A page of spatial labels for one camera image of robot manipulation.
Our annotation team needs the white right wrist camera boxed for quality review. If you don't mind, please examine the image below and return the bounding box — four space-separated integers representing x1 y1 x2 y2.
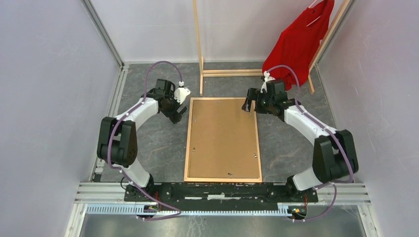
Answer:
260 71 275 93

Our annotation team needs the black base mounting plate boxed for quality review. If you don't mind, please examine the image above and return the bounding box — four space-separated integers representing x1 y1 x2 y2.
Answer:
124 182 319 212

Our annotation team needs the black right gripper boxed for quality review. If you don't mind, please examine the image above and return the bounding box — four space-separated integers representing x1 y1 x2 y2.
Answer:
242 87 274 114

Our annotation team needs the red t-shirt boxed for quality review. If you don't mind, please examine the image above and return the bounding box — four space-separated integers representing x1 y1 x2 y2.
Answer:
262 9 330 91

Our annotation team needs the wooden picture frame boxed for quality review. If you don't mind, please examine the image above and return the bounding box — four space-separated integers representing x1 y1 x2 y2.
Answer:
183 96 263 184

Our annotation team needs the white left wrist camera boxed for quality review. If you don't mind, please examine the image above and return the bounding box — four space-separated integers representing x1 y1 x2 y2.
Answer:
174 81 191 105

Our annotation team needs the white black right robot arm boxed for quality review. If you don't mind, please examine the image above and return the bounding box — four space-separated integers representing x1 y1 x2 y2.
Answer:
242 80 359 201

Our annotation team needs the brown fibreboard backing board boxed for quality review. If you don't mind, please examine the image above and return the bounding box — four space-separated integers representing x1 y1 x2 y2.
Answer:
188 99 260 180

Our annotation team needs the white clothes hanger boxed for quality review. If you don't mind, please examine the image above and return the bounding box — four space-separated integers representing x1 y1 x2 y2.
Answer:
306 0 335 28

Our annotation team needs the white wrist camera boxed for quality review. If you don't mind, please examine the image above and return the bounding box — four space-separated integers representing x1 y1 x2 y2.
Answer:
174 81 191 105
260 71 275 93

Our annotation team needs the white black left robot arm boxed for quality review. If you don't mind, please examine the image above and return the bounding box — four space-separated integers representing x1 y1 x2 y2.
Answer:
97 79 191 201

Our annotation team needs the aluminium rail frame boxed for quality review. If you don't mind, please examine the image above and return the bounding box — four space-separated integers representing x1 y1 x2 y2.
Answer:
64 0 382 237

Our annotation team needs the wooden clothes rack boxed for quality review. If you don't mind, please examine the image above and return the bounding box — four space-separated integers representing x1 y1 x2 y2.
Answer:
192 0 354 95

